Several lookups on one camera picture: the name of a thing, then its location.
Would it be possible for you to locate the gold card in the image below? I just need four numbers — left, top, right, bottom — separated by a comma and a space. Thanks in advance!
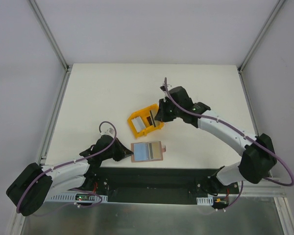
148, 141, 163, 161
149, 109, 161, 127

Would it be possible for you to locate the yellow plastic bin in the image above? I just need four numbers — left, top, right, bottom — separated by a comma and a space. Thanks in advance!
127, 104, 164, 139

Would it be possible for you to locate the brown leather card holder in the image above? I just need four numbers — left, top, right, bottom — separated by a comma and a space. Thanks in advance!
131, 141, 167, 163

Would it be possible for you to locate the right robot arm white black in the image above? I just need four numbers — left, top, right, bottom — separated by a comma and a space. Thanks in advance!
155, 86, 277, 194

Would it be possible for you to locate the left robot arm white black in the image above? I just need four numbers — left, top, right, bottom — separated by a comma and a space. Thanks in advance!
6, 135, 133, 216

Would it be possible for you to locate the black card in bin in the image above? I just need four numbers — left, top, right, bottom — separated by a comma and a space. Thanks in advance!
147, 116, 153, 125

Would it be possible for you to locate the stack of silver cards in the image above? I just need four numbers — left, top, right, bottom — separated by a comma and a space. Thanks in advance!
132, 117, 145, 133

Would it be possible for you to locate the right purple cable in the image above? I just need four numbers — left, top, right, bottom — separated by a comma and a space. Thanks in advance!
163, 77, 294, 187

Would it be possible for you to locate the purple cable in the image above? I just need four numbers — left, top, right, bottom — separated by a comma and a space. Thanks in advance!
163, 77, 294, 187
16, 121, 117, 215

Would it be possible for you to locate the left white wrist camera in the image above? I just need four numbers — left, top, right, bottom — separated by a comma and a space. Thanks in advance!
100, 127, 115, 137

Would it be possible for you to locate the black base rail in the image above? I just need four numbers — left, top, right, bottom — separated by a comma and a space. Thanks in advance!
36, 165, 270, 204

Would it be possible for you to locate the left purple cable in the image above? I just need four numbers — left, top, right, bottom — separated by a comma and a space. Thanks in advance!
16, 121, 117, 215

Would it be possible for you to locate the left white cable duct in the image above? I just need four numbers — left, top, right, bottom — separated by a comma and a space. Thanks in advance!
46, 192, 108, 203

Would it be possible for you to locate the white cable duct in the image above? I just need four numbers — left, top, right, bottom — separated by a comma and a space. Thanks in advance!
196, 197, 214, 206
46, 192, 108, 203

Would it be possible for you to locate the left aluminium frame post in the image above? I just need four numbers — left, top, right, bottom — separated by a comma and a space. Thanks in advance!
26, 0, 73, 71

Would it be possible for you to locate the aluminium frame post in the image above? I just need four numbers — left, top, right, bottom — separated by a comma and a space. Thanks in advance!
26, 0, 73, 71
238, 0, 287, 74

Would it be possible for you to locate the right white cable duct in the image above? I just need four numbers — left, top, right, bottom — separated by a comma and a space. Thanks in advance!
196, 197, 214, 206

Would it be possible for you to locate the right aluminium frame post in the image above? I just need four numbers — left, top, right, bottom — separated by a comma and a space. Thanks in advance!
238, 0, 287, 74

